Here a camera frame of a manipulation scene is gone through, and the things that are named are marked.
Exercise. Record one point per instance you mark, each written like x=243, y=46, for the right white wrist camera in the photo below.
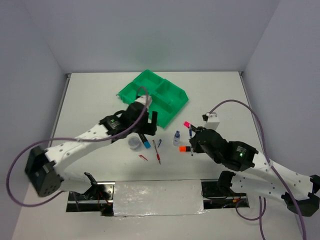
x=211, y=121

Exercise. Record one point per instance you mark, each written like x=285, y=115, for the small blue-capped bottle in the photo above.
x=176, y=138

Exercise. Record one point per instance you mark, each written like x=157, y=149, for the green four-compartment bin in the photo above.
x=167, y=98

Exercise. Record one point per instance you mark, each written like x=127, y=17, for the pink highlighter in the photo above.
x=187, y=124

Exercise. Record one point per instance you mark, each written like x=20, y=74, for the clear tub of paperclips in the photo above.
x=134, y=143

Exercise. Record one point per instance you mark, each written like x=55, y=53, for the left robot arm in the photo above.
x=45, y=168

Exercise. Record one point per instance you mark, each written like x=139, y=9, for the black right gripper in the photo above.
x=195, y=144

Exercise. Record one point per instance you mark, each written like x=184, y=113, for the orange highlighter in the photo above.
x=184, y=149

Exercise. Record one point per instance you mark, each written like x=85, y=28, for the blue highlighter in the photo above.
x=144, y=141

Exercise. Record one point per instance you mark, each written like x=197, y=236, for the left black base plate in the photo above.
x=102, y=202

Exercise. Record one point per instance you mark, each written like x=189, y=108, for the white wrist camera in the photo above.
x=211, y=121
x=145, y=100

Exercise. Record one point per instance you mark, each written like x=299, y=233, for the silver tape sheet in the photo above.
x=158, y=198

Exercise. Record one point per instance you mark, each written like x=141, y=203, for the red gel pen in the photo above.
x=156, y=152

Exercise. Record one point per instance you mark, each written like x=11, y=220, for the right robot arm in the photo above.
x=249, y=171

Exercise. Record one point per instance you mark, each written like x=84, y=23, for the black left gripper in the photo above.
x=148, y=128

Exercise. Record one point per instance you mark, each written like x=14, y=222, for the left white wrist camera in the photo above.
x=145, y=100

